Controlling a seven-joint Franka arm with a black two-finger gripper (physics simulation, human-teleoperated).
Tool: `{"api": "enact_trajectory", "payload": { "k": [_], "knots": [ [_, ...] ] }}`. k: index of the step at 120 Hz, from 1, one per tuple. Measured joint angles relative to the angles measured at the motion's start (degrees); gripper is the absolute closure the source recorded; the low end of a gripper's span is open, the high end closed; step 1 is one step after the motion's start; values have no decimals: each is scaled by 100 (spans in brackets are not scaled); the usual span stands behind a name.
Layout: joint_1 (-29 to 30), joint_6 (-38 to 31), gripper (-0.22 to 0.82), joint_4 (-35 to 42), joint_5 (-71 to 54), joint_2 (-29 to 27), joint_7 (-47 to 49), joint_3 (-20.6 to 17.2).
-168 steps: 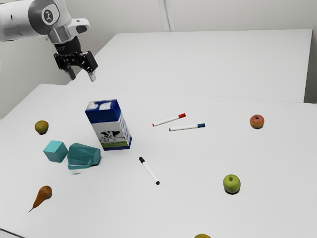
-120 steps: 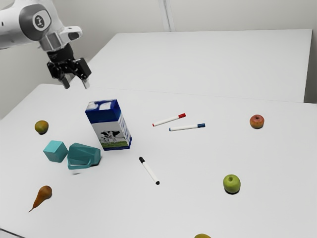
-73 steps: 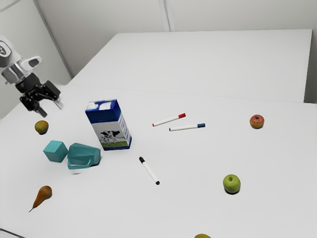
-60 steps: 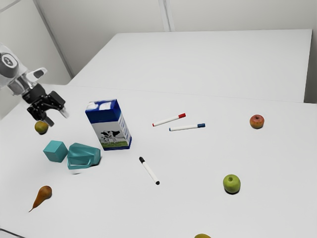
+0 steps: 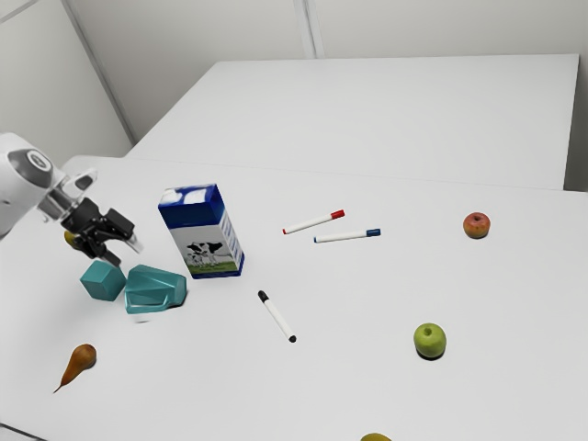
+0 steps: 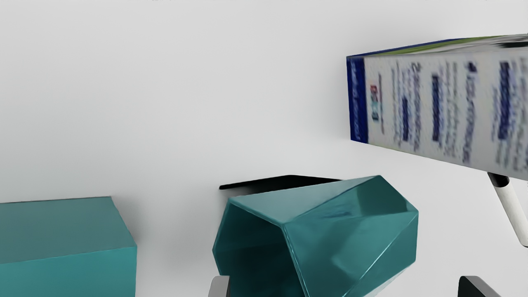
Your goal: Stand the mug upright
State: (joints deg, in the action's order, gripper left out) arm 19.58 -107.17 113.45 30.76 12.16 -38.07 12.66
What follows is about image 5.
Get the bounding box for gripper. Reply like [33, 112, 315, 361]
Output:
[60, 197, 144, 268]

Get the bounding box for teal faceted mug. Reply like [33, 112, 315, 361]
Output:
[123, 264, 188, 316]

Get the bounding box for teal cube block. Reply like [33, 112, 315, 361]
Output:
[79, 259, 127, 302]

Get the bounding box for blue white milk carton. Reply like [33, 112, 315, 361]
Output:
[157, 183, 246, 280]

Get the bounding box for brown pear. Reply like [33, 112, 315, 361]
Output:
[52, 343, 98, 395]

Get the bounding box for white pen black cap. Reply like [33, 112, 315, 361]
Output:
[257, 289, 298, 345]

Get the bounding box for white pen red cap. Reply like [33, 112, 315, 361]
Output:
[282, 209, 346, 236]

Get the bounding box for white pen blue cap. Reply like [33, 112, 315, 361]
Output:
[313, 228, 382, 244]

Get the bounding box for green apple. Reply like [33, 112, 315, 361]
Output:
[413, 322, 447, 360]

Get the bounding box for red apple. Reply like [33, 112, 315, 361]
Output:
[462, 211, 492, 240]

